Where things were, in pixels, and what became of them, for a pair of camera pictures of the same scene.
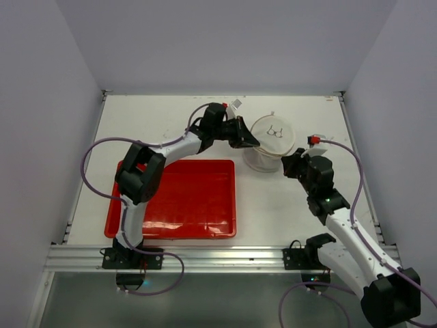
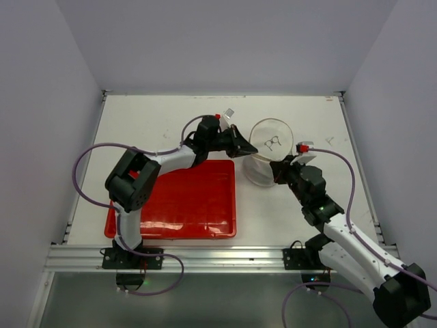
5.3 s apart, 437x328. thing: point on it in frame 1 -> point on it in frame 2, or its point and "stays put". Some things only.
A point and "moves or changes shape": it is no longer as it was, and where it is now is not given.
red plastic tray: x=199 y=201 stays put
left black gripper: x=242 y=137 -> x=237 y=142
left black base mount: x=129 y=259 stays put
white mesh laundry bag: x=276 y=138 moves or changes shape
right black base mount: x=307 y=257 stays put
